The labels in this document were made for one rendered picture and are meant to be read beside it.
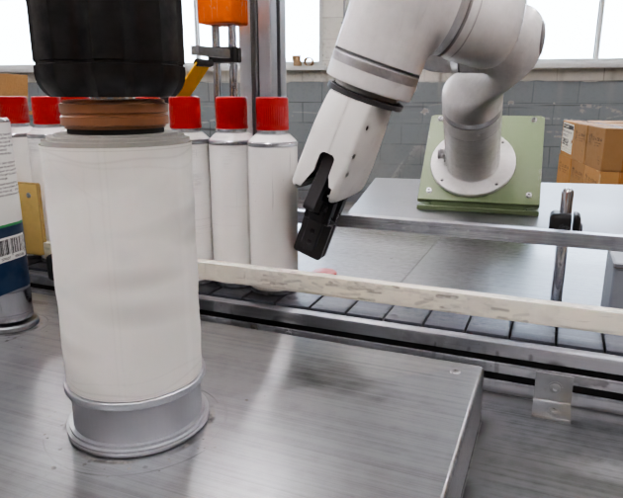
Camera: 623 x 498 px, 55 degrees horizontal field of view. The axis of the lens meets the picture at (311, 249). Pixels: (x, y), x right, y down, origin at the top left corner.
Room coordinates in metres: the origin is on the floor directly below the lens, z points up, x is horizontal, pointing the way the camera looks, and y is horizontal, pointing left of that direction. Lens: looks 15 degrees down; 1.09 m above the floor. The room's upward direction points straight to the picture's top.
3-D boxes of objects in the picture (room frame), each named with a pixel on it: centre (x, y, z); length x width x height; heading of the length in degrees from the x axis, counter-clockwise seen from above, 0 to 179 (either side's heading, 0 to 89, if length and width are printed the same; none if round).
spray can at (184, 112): (0.66, 0.14, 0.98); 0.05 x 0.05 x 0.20
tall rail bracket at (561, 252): (0.58, -0.25, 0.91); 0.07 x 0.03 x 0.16; 158
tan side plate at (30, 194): (0.72, 0.37, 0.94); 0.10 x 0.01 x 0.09; 68
